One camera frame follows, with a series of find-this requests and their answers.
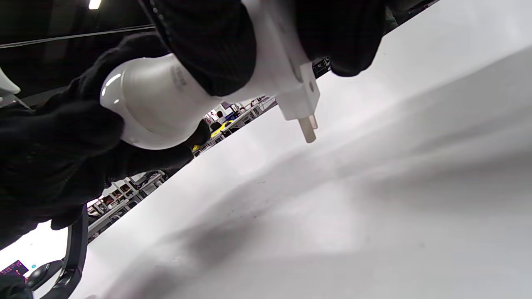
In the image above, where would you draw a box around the white light bulb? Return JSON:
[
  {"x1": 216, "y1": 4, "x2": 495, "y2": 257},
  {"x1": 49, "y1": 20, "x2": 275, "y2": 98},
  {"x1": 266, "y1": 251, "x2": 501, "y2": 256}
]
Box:
[{"x1": 100, "y1": 53, "x2": 223, "y2": 151}]

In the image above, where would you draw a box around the person's left hand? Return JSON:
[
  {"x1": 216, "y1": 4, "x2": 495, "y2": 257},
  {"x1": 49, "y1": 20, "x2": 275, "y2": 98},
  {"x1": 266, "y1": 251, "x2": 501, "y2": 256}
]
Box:
[{"x1": 0, "y1": 32, "x2": 211, "y2": 250}]

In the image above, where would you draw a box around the cluttered background workbench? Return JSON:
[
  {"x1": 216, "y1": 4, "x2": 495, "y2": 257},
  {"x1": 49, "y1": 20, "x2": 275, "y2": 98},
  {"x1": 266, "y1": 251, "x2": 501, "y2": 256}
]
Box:
[
  {"x1": 192, "y1": 96, "x2": 278, "y2": 157},
  {"x1": 86, "y1": 170, "x2": 169, "y2": 243}
]

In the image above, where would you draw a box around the white plug-in bulb socket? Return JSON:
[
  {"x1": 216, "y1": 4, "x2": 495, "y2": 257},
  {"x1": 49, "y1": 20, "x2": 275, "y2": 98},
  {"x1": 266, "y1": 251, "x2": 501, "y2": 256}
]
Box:
[{"x1": 227, "y1": 0, "x2": 321, "y2": 144}]

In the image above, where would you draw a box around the person's right hand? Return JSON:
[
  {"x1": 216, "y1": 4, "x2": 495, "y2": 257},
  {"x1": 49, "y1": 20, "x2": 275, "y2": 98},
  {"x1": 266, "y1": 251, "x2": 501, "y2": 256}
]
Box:
[{"x1": 139, "y1": 0, "x2": 387, "y2": 97}]

